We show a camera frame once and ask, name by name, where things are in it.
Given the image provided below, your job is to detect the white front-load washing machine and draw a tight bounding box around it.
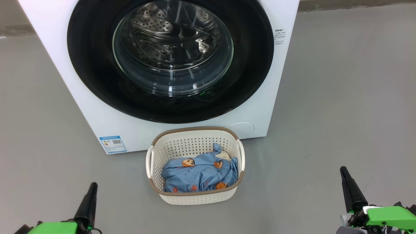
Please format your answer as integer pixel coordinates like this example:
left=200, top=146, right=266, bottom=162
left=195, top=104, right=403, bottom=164
left=18, top=0, right=300, bottom=155

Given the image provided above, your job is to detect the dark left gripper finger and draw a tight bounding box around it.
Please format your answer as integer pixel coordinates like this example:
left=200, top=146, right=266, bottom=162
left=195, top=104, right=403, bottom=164
left=74, top=182, right=98, bottom=232

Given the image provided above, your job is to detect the round white filter cover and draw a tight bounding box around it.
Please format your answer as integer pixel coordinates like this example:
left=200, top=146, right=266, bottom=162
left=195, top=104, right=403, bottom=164
left=228, top=122, right=255, bottom=138

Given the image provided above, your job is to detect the grey washing machine door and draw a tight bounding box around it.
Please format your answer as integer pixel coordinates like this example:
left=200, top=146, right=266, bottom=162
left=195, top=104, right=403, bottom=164
left=67, top=0, right=275, bottom=124

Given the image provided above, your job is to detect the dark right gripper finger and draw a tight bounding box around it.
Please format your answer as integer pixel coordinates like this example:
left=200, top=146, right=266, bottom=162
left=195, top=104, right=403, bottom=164
left=340, top=166, right=368, bottom=213

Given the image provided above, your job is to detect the blue energy label sticker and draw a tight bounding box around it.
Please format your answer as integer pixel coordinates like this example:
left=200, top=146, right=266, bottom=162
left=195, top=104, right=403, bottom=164
left=99, top=136, right=127, bottom=154

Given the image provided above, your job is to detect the cream perforated laundry basket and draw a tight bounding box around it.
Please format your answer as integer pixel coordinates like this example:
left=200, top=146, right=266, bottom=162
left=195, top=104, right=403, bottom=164
left=146, top=126, right=245, bottom=205

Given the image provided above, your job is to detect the light blue cartoon print garment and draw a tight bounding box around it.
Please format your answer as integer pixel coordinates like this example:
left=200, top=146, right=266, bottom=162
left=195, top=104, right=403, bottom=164
left=161, top=143, right=239, bottom=193

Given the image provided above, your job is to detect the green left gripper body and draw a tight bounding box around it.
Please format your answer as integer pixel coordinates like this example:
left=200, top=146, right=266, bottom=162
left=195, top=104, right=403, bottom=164
left=14, top=220, right=80, bottom=234

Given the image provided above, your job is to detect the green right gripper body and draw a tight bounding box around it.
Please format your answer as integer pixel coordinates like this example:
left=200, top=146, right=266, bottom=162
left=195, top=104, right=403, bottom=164
left=347, top=205, right=416, bottom=228

